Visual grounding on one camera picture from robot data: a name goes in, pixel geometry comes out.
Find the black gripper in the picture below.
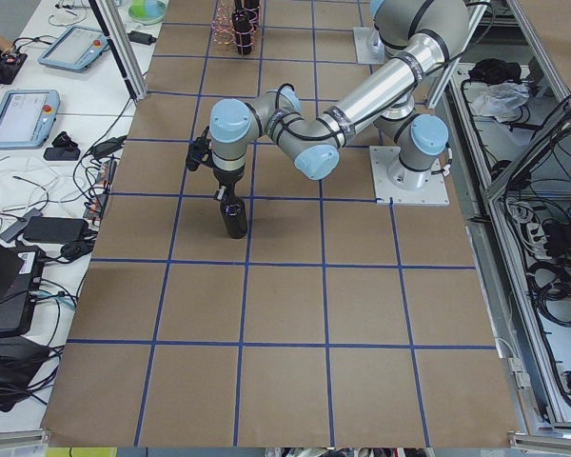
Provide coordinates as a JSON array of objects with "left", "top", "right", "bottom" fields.
[{"left": 213, "top": 167, "right": 244, "bottom": 203}]

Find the dark wine bottle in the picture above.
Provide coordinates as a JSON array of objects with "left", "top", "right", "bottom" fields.
[
  {"left": 231, "top": 0, "right": 257, "bottom": 55},
  {"left": 220, "top": 196, "right": 247, "bottom": 239}
]

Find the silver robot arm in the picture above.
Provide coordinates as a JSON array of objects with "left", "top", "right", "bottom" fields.
[
  {"left": 208, "top": 1, "right": 469, "bottom": 205},
  {"left": 368, "top": 27, "right": 389, "bottom": 55}
]

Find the dark wine bottle in basket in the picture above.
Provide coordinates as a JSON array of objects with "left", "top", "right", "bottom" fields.
[{"left": 231, "top": 0, "right": 257, "bottom": 55}]

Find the green bowl with blocks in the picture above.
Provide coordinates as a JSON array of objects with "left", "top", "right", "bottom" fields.
[{"left": 128, "top": 0, "right": 167, "bottom": 25}]

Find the black power adapter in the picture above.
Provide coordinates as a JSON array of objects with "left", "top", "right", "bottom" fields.
[{"left": 23, "top": 216, "right": 89, "bottom": 244}]

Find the far blue teach pendant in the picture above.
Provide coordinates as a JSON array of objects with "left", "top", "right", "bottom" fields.
[{"left": 38, "top": 26, "right": 108, "bottom": 72}]

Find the blue teach pendant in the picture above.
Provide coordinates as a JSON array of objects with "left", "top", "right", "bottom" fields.
[
  {"left": 38, "top": 26, "right": 108, "bottom": 72},
  {"left": 0, "top": 89, "right": 61, "bottom": 149}
]

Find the near blue teach pendant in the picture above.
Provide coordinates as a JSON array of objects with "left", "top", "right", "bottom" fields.
[{"left": 0, "top": 89, "right": 61, "bottom": 149}]

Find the black laptop computer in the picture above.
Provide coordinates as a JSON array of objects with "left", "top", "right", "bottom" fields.
[{"left": 0, "top": 244, "right": 45, "bottom": 338}]

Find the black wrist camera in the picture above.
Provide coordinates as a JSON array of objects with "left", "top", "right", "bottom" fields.
[{"left": 186, "top": 136, "right": 214, "bottom": 171}]

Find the aluminium frame post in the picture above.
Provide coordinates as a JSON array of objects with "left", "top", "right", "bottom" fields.
[{"left": 89, "top": 0, "right": 148, "bottom": 103}]

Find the copper wire wine basket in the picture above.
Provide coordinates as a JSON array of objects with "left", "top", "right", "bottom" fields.
[{"left": 211, "top": 0, "right": 261, "bottom": 51}]

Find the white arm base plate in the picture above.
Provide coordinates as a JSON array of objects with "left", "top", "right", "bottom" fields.
[
  {"left": 369, "top": 146, "right": 449, "bottom": 207},
  {"left": 353, "top": 27, "right": 385, "bottom": 65}
]

